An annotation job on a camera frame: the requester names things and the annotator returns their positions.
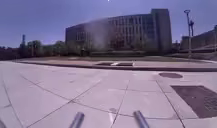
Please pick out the flat ground hatch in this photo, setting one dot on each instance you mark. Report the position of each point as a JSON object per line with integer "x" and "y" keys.
{"x": 114, "y": 63}

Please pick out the low dark kerb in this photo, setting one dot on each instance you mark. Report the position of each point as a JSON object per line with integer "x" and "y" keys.
{"x": 129, "y": 68}

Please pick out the raised paved plaza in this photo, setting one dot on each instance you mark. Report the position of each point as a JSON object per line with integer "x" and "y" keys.
{"x": 136, "y": 62}

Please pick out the pale concrete slab pavement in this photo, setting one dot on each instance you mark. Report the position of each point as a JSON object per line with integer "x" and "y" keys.
{"x": 96, "y": 93}

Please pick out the large grey concrete building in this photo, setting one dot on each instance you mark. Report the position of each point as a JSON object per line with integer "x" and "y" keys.
{"x": 129, "y": 31}

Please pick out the round manhole cover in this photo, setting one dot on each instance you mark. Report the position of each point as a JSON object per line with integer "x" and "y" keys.
{"x": 170, "y": 75}

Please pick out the robot's own part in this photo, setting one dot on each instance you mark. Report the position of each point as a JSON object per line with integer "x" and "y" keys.
{"x": 141, "y": 120}
{"x": 77, "y": 120}

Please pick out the row of trees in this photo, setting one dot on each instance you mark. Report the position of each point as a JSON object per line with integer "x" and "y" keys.
{"x": 32, "y": 49}

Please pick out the street lamp pole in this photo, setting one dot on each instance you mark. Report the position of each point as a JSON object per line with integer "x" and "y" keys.
{"x": 189, "y": 30}

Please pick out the dark metal ground grate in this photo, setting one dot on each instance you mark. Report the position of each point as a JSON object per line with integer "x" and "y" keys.
{"x": 199, "y": 100}

